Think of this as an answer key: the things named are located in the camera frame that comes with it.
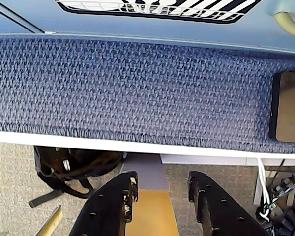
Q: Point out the yellow wooden board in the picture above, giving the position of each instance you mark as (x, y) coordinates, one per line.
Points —
(152, 214)

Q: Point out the black and white sticker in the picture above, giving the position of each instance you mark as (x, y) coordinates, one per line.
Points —
(162, 6)

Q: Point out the blue woven placemat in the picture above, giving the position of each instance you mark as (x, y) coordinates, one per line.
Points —
(137, 93)

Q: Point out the light wooden strip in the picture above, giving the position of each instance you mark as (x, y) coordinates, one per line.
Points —
(52, 221)

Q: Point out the black backpack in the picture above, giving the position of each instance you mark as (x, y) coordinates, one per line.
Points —
(83, 164)

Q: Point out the grey table leg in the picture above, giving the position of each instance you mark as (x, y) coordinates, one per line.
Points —
(147, 172)

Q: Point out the blue plastic board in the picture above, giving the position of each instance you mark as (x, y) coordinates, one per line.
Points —
(113, 25)

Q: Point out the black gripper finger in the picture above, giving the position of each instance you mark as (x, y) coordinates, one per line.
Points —
(105, 209)
(223, 214)

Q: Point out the black smartphone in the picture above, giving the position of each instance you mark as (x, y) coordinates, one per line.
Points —
(290, 108)

